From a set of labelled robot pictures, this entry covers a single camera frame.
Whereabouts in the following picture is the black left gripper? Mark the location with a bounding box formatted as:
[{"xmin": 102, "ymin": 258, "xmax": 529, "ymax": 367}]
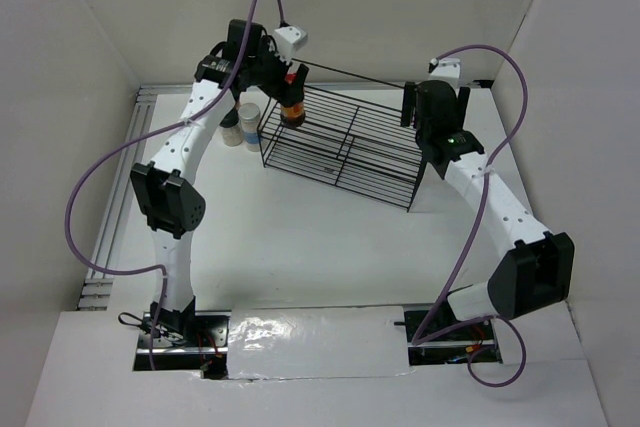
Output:
[{"xmin": 247, "ymin": 36, "xmax": 308, "ymax": 107}]

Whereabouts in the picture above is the brown sauce bottle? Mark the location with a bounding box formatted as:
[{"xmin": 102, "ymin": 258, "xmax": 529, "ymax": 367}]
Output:
[{"xmin": 280, "ymin": 86, "xmax": 306, "ymax": 128}]

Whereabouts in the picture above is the silver lid glass jar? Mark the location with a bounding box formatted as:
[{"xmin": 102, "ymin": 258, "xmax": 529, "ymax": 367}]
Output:
[{"xmin": 238, "ymin": 103, "xmax": 261, "ymax": 152}]

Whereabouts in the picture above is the black lid shaker bottle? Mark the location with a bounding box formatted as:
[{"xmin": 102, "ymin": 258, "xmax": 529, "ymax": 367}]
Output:
[{"xmin": 220, "ymin": 108, "xmax": 244, "ymax": 147}]

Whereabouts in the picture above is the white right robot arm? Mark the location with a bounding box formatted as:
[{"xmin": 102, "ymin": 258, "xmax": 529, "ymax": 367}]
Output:
[{"xmin": 400, "ymin": 80, "xmax": 575, "ymax": 339}]

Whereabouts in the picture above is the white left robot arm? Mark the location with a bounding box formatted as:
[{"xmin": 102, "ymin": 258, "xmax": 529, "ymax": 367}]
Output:
[{"xmin": 130, "ymin": 19, "xmax": 309, "ymax": 346}]

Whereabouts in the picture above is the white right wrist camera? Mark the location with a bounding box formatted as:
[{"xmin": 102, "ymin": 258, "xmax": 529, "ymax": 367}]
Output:
[{"xmin": 428, "ymin": 57, "xmax": 461, "ymax": 89}]

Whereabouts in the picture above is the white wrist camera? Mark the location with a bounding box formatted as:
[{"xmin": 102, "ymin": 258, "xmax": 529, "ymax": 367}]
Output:
[
  {"xmin": 272, "ymin": 25, "xmax": 308, "ymax": 62},
  {"xmin": 428, "ymin": 57, "xmax": 461, "ymax": 89}
]

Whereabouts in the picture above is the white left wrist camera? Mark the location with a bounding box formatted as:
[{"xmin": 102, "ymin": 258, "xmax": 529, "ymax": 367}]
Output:
[{"xmin": 272, "ymin": 25, "xmax": 308, "ymax": 62}]

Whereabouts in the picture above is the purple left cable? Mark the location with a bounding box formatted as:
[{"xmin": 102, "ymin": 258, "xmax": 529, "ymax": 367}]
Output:
[{"xmin": 65, "ymin": 0, "xmax": 291, "ymax": 372}]

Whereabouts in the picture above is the black wire rack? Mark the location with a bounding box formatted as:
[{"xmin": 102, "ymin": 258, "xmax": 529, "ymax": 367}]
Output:
[{"xmin": 258, "ymin": 60, "xmax": 421, "ymax": 211}]

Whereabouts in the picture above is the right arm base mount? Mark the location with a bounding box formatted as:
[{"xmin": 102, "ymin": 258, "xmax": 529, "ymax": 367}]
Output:
[{"xmin": 393, "ymin": 308, "xmax": 501, "ymax": 366}]

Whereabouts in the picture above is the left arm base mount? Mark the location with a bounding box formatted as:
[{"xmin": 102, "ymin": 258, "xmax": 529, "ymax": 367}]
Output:
[{"xmin": 118, "ymin": 299, "xmax": 232, "ymax": 354}]

